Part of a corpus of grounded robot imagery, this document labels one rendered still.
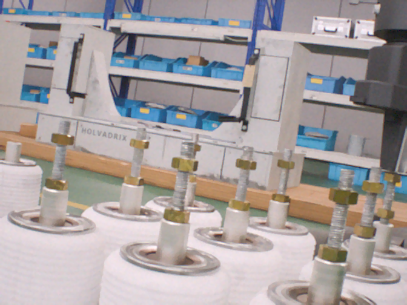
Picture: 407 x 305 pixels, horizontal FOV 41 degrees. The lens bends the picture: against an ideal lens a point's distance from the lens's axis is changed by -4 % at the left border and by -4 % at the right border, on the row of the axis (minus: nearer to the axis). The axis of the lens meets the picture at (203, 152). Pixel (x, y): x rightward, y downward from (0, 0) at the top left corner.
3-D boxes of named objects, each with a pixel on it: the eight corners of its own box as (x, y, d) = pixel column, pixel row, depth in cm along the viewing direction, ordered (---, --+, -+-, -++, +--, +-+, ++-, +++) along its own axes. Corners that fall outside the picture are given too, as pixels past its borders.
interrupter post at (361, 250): (369, 280, 45) (377, 242, 45) (341, 274, 46) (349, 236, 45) (370, 273, 47) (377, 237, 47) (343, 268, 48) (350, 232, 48)
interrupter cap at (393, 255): (426, 265, 54) (427, 259, 54) (361, 259, 53) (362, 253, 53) (391, 248, 61) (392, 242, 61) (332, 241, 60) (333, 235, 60)
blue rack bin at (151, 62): (158, 75, 646) (161, 57, 645) (187, 78, 630) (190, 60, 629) (135, 69, 600) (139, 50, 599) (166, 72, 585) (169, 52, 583)
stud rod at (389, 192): (377, 230, 57) (390, 160, 57) (386, 232, 57) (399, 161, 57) (377, 232, 56) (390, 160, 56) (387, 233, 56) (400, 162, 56)
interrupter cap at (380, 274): (401, 294, 42) (403, 285, 42) (307, 275, 44) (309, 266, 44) (398, 273, 49) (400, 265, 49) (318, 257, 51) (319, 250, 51)
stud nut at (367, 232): (378, 238, 46) (381, 229, 46) (364, 238, 45) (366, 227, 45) (363, 233, 47) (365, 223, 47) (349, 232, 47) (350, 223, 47)
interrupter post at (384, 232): (392, 257, 56) (398, 226, 56) (372, 255, 56) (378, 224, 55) (382, 252, 58) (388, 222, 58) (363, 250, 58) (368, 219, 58)
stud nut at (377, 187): (387, 194, 45) (389, 184, 45) (372, 192, 45) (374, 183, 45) (371, 190, 47) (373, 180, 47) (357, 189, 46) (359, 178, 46)
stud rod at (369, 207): (368, 255, 46) (384, 167, 46) (360, 255, 46) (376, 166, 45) (361, 252, 47) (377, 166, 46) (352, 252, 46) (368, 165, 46)
